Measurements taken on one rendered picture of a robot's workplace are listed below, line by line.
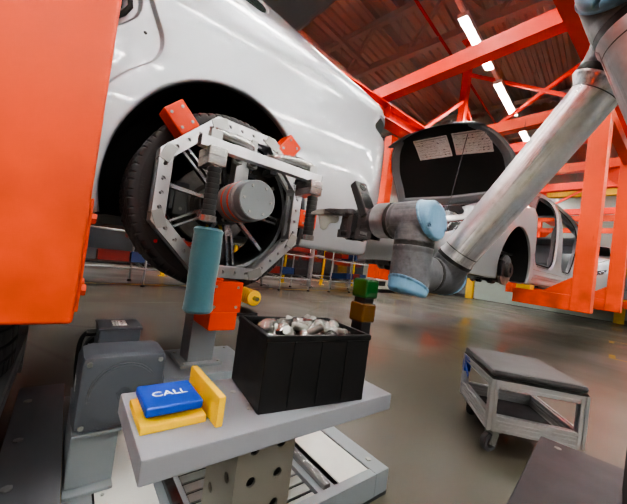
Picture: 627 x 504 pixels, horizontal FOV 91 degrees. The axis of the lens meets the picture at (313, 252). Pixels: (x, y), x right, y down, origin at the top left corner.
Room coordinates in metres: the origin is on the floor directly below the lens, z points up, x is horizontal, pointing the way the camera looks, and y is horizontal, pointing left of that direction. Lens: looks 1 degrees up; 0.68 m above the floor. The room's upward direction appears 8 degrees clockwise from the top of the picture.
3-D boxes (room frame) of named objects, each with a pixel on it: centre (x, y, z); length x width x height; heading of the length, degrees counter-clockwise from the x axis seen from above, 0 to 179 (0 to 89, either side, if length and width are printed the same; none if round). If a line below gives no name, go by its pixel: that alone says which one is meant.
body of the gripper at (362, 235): (0.85, -0.12, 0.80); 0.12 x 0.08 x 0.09; 38
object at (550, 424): (1.43, -1.00, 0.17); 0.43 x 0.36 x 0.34; 169
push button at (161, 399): (0.43, 0.17, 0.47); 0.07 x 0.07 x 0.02; 38
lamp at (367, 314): (0.65, -0.12, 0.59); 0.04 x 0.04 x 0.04; 38
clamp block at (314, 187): (1.06, 0.04, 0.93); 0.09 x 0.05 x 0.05; 38
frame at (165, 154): (1.11, 0.30, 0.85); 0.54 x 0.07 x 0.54; 128
